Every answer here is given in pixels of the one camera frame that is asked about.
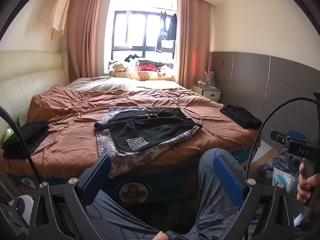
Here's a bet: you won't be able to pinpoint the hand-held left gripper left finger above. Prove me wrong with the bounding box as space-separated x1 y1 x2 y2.
29 154 112 240

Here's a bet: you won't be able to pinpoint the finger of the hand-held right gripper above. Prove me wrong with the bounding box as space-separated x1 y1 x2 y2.
270 129 290 147
287 129 313 142

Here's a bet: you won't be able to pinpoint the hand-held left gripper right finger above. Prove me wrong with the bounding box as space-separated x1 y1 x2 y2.
213 154 295 240

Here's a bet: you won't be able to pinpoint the small black clothes stack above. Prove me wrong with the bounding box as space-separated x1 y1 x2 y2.
220 104 262 129

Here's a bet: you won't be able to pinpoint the black pants with white print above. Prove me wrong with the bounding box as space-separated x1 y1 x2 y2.
94 108 202 153

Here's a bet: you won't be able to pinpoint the person's right hand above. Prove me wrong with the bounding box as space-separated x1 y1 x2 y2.
297 160 320 208

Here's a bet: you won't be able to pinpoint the grey fluffy rug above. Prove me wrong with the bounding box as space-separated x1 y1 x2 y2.
260 150 300 188

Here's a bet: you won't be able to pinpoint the person's grey trousers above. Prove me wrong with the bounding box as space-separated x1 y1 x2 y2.
85 148 253 240

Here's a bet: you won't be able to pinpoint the floral patterned cloth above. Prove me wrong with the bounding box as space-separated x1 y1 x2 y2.
95 106 202 179

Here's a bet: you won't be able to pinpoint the white plastic bag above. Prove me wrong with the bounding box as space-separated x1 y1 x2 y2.
271 167 297 188

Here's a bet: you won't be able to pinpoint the brown blanket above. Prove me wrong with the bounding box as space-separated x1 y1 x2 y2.
9 84 262 178

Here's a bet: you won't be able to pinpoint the blue printed bed skirt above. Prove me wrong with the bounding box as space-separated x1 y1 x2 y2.
7 147 260 205

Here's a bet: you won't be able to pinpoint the white nightstand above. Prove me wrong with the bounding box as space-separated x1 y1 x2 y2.
191 84 221 103

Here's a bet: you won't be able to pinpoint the white appliance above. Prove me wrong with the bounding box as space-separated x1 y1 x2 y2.
0 194 34 230

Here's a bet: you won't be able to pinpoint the large pile of black clothes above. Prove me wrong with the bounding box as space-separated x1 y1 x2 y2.
1 120 50 159

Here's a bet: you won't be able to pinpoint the striped paper bag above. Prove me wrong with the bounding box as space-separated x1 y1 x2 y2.
204 66 216 88

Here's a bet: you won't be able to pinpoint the pile of toys and clothes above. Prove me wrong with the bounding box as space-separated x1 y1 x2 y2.
114 70 174 81

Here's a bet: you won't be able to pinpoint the plush toys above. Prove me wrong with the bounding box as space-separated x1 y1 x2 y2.
109 60 137 73

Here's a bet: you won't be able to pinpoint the cream padded headboard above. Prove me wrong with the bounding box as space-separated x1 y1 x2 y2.
0 50 70 140

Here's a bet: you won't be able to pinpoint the red cloth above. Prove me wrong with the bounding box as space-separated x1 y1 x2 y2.
137 64 157 72

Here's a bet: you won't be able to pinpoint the pink curtain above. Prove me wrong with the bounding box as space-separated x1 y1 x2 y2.
66 0 112 82
172 0 212 89

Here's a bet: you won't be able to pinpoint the hanging pink garment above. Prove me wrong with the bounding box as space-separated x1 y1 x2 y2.
124 10 132 47

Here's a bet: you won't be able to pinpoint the hanging black clothes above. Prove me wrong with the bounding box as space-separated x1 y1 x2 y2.
155 11 177 53

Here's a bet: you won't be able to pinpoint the hanging cream garment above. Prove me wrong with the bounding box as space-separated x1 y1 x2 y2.
49 0 73 40

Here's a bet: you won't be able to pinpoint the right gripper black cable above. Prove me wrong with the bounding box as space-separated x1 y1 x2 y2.
244 97 316 180

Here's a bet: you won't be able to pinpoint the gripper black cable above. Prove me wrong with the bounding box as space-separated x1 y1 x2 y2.
244 97 316 180
0 106 43 183

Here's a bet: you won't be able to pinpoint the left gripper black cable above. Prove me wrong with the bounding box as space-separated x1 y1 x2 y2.
0 106 43 183

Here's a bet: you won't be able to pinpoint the window with black frame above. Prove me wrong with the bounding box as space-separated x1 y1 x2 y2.
110 10 177 63

